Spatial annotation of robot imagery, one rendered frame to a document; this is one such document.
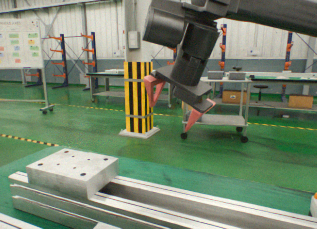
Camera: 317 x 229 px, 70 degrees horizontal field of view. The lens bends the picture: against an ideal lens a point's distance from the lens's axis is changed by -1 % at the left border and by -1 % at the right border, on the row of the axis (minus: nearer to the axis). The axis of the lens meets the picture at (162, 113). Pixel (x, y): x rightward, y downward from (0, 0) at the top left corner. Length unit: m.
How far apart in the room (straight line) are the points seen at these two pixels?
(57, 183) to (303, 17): 0.55
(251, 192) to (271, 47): 7.29
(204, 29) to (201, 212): 0.33
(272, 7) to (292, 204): 0.46
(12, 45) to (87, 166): 5.34
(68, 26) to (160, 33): 10.65
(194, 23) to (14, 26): 5.45
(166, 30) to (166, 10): 0.03
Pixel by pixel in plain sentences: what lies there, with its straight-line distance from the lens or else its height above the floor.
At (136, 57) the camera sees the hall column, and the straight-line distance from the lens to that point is 3.49.
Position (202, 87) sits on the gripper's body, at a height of 1.07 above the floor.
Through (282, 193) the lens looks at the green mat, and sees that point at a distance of 0.71.
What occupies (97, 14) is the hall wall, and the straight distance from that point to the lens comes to 10.05.
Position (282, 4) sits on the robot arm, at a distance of 0.47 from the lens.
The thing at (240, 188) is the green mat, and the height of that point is 0.78.
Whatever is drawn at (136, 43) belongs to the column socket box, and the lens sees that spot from 3.40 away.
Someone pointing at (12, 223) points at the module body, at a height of 0.86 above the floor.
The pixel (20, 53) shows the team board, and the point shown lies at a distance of 5.68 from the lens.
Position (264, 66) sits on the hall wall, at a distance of 7.84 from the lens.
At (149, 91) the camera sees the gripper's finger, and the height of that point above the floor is 1.06.
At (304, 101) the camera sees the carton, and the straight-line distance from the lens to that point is 5.20.
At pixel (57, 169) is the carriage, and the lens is 0.52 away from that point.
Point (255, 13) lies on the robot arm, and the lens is 0.44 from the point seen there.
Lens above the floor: 1.12
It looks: 13 degrees down
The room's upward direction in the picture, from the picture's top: straight up
